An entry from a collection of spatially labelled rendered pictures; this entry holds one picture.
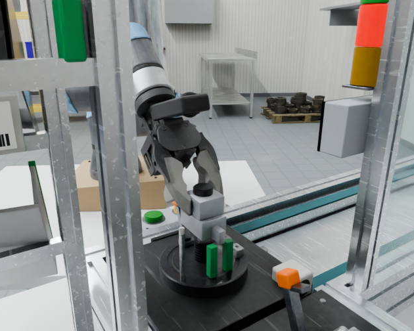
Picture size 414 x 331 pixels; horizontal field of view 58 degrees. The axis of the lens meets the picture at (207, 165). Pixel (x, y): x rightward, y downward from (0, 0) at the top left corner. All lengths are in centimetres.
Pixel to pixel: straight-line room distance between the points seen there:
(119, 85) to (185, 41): 812
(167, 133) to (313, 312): 33
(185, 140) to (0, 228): 30
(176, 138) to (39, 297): 41
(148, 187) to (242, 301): 56
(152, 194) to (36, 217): 70
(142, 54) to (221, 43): 775
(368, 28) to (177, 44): 786
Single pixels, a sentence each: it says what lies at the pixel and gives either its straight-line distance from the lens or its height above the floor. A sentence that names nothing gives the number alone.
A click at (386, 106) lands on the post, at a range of 53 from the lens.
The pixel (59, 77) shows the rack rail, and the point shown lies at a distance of 22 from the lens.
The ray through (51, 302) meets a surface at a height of 86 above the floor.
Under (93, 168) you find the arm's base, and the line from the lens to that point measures 111.
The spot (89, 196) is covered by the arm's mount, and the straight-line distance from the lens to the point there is 107.
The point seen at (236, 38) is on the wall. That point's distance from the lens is 844.
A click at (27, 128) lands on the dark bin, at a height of 124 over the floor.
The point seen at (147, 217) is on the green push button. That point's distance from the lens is 78.
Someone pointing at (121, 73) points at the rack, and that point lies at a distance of 22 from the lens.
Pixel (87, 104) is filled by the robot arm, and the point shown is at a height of 119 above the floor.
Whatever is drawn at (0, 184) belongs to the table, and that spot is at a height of 86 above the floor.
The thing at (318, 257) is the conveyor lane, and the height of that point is 92.
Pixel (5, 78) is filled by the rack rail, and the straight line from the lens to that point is 21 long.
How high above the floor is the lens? 132
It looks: 19 degrees down
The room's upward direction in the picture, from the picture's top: straight up
